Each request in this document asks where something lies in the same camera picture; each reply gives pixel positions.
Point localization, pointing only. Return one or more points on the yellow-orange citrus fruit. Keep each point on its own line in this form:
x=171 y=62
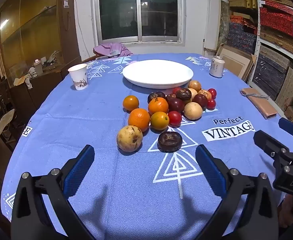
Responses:
x=159 y=120

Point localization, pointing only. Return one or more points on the dark red plum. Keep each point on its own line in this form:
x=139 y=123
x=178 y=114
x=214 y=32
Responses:
x=175 y=105
x=200 y=100

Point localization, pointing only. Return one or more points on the stack of blue patterned boxes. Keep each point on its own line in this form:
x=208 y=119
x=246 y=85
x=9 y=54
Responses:
x=241 y=37

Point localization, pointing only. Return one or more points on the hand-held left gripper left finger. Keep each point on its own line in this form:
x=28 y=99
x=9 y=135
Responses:
x=79 y=172

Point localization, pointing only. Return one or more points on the pale woven fan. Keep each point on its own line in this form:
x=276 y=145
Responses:
x=4 y=123

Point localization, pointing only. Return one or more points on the spotted yellow pear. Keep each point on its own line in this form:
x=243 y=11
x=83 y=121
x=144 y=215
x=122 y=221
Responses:
x=129 y=138

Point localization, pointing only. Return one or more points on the white oval plate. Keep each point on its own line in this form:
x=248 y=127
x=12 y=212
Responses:
x=156 y=72

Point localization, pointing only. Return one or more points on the wooden chair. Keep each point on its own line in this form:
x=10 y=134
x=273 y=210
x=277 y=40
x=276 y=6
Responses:
x=87 y=60

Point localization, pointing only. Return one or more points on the white wall box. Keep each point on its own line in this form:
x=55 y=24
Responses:
x=66 y=3

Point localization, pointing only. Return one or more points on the stack of dark grey boxes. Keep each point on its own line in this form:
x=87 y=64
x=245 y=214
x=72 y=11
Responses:
x=269 y=72

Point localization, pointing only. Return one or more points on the wooden glass cabinet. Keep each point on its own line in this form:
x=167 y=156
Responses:
x=49 y=80

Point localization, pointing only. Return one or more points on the white leaning board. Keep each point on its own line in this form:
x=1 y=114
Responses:
x=212 y=25

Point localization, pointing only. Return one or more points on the framed picture in cardboard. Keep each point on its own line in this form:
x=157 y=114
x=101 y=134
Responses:
x=234 y=60

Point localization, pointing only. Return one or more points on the stack of brown woven boxes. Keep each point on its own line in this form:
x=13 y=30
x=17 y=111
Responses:
x=279 y=38

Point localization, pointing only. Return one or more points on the tan reddish round fruit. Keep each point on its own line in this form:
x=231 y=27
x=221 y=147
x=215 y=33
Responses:
x=204 y=93
x=194 y=85

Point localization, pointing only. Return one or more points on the red cherry tomato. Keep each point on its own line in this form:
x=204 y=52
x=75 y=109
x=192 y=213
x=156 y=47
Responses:
x=174 y=118
x=211 y=103
x=176 y=90
x=212 y=93

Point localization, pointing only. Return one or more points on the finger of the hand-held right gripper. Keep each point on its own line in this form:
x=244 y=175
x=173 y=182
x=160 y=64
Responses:
x=269 y=142
x=290 y=127

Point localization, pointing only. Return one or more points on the purple cloth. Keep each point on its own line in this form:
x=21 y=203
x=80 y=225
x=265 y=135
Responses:
x=111 y=48

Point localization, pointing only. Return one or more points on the white drink can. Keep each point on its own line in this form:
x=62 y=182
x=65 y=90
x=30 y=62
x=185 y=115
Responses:
x=216 y=67

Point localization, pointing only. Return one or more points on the stack of red patterned boxes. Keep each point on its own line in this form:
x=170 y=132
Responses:
x=276 y=20

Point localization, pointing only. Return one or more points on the large orange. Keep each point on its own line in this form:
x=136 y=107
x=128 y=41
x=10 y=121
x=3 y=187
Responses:
x=139 y=119

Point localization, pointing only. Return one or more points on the white paper cup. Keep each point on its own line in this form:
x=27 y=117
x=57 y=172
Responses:
x=78 y=76

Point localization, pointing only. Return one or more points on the large smooth tan fruit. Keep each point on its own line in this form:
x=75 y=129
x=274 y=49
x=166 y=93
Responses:
x=193 y=110

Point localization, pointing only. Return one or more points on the small orange tangerine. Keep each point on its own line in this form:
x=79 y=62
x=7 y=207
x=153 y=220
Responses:
x=130 y=103

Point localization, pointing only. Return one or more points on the orange mandarin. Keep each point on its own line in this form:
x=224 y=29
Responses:
x=158 y=105

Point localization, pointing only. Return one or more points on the dark brown fruit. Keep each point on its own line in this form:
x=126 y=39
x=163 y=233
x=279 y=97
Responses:
x=169 y=141
x=171 y=97
x=183 y=94
x=156 y=96

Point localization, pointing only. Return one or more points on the person's right hand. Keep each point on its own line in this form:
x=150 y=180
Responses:
x=286 y=211

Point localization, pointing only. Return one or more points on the sliding glass window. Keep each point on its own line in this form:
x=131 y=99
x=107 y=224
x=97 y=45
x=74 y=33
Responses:
x=119 y=10

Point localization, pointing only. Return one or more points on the brown flat packet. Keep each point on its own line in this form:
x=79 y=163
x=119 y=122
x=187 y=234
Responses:
x=261 y=103

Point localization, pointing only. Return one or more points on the mottled green panel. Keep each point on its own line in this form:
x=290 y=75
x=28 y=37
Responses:
x=224 y=22

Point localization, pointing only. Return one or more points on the white shelf rack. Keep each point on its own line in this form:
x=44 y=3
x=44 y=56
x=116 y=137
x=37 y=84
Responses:
x=257 y=30

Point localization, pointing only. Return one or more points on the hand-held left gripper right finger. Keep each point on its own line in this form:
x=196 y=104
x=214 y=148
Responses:
x=210 y=172

